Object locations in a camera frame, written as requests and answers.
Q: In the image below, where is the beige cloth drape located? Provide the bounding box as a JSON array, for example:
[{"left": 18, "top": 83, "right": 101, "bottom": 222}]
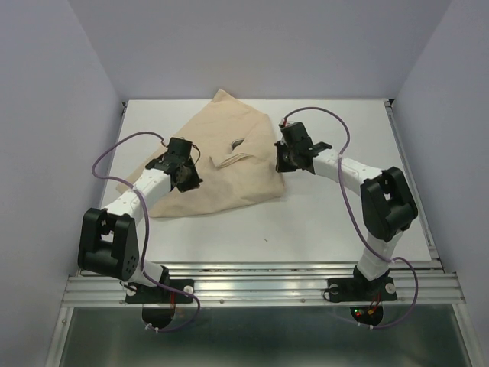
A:
[{"left": 115, "top": 88, "right": 287, "bottom": 219}]

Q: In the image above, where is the stainless steel tray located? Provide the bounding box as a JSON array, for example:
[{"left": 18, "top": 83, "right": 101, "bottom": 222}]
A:
[{"left": 232, "top": 138, "right": 244, "bottom": 151}]

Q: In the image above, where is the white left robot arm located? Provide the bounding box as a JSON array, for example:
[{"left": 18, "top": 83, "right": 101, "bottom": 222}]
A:
[{"left": 77, "top": 138, "right": 202, "bottom": 301}]

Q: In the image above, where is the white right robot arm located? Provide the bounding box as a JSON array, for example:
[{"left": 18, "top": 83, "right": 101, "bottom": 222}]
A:
[{"left": 275, "top": 122, "right": 418, "bottom": 298}]

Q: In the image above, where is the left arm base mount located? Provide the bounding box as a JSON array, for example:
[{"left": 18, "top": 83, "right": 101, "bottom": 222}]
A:
[{"left": 120, "top": 268, "right": 201, "bottom": 333}]

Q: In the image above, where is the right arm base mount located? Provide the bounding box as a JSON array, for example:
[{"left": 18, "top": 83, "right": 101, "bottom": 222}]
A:
[{"left": 322, "top": 266, "right": 397, "bottom": 328}]

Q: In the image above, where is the aluminium mounting rail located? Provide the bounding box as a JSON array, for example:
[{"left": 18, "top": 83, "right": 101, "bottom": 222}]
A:
[{"left": 62, "top": 260, "right": 465, "bottom": 307}]

